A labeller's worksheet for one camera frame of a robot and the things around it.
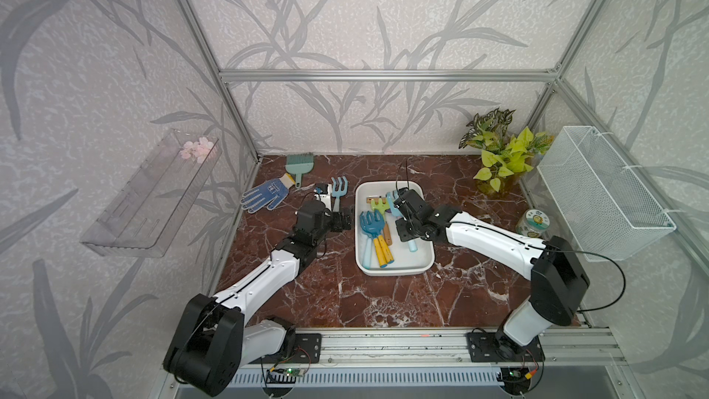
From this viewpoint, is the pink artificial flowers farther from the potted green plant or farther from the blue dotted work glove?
the potted green plant

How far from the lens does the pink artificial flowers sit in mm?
773

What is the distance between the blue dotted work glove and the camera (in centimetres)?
107

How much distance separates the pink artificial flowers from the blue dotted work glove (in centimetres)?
32

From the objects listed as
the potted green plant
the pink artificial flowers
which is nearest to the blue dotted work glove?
the pink artificial flowers

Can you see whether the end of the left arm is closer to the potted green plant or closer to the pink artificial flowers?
the pink artificial flowers

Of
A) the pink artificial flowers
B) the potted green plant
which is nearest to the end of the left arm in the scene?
the pink artificial flowers
